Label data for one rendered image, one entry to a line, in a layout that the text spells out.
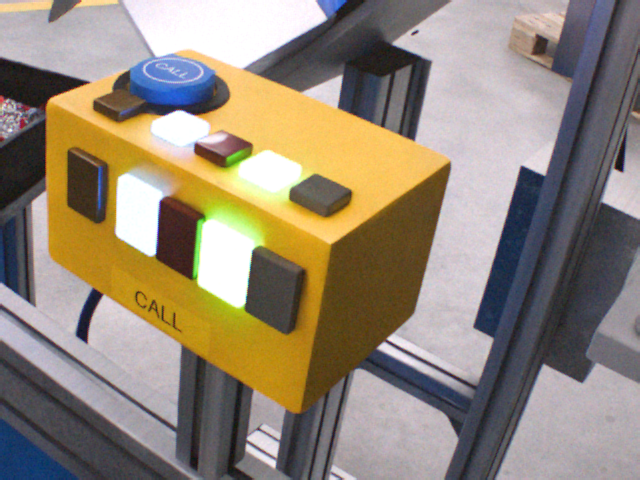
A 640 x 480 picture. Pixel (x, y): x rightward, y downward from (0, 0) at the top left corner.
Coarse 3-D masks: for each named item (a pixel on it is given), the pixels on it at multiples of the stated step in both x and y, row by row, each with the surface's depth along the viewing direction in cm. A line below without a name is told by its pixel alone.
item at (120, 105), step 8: (104, 96) 39; (112, 96) 39; (120, 96) 39; (128, 96) 39; (136, 96) 39; (96, 104) 38; (104, 104) 38; (112, 104) 38; (120, 104) 38; (128, 104) 38; (136, 104) 38; (144, 104) 39; (104, 112) 38; (112, 112) 38; (120, 112) 38; (128, 112) 38; (136, 112) 39; (120, 120) 38
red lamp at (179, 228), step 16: (160, 208) 36; (176, 208) 36; (160, 224) 37; (176, 224) 36; (192, 224) 36; (160, 240) 37; (176, 240) 37; (192, 240) 36; (160, 256) 38; (176, 256) 37; (192, 256) 36; (192, 272) 37
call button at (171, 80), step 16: (144, 64) 41; (160, 64) 41; (176, 64) 41; (192, 64) 42; (144, 80) 40; (160, 80) 40; (176, 80) 40; (192, 80) 40; (208, 80) 40; (144, 96) 40; (160, 96) 39; (176, 96) 39; (192, 96) 40; (208, 96) 41
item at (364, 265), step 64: (64, 128) 39; (128, 128) 38; (256, 128) 39; (320, 128) 40; (384, 128) 41; (64, 192) 41; (192, 192) 36; (256, 192) 35; (384, 192) 36; (64, 256) 43; (128, 256) 40; (320, 256) 33; (384, 256) 37; (192, 320) 39; (256, 320) 37; (320, 320) 35; (384, 320) 41; (256, 384) 38; (320, 384) 38
